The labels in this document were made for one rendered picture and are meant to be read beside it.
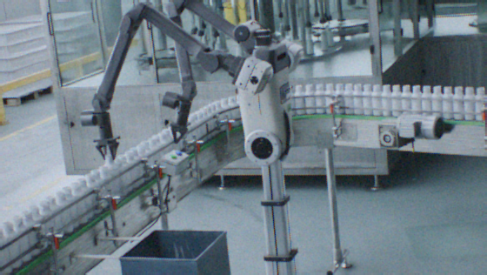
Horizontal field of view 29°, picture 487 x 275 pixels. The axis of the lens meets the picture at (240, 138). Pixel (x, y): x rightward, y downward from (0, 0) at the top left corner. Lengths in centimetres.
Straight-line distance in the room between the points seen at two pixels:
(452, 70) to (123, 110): 309
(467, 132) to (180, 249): 183
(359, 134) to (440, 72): 368
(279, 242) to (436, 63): 500
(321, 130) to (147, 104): 259
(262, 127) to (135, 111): 390
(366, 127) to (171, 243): 180
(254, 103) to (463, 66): 513
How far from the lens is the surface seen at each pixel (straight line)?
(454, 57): 876
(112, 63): 386
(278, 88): 380
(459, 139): 492
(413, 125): 483
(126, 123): 772
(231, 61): 365
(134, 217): 409
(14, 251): 337
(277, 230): 400
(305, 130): 532
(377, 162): 708
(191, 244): 368
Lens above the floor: 210
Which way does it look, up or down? 13 degrees down
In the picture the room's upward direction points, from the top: 6 degrees counter-clockwise
